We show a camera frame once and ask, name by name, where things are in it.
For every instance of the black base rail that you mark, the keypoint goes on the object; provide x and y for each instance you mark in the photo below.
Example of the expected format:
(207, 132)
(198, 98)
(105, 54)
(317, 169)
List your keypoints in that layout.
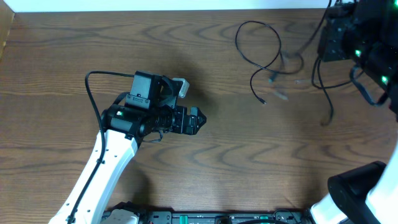
(205, 217)

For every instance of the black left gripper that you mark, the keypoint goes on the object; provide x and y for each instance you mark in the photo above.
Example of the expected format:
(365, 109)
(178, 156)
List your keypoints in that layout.
(191, 128)

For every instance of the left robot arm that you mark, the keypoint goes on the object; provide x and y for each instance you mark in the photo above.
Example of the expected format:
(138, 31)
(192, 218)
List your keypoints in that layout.
(149, 107)

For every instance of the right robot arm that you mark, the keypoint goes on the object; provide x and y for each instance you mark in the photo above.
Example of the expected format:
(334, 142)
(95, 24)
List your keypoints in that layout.
(365, 32)

